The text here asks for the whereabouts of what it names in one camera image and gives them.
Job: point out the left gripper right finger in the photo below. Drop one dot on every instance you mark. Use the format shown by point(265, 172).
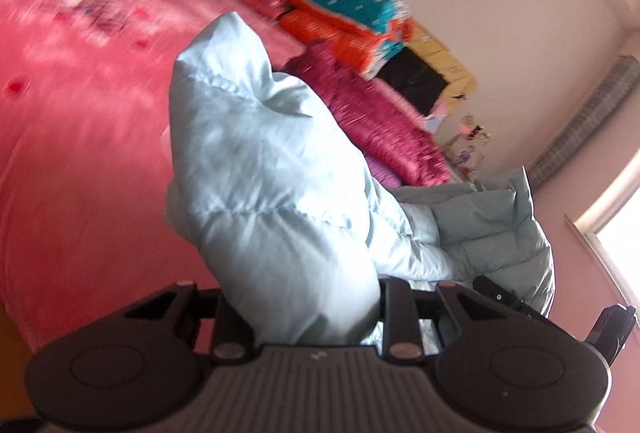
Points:
point(402, 308)

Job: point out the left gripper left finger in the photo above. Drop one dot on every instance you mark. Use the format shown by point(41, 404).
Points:
point(224, 335)

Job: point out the light blue puffer jacket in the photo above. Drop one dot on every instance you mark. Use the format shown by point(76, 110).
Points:
point(288, 217)

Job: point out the bright window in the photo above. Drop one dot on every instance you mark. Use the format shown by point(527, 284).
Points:
point(609, 229)

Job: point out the crimson shiny puffer jacket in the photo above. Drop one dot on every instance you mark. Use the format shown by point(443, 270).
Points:
point(369, 119)

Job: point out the black folded garment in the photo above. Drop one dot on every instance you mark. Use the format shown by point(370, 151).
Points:
point(414, 79)

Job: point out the teal orange folded quilt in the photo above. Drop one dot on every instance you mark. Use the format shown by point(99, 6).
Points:
point(362, 34)

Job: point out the pink heart-pattern bed blanket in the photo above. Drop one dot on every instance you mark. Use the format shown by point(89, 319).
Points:
point(85, 158)

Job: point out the grey wall radiator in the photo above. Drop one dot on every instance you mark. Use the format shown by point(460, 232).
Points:
point(611, 93)

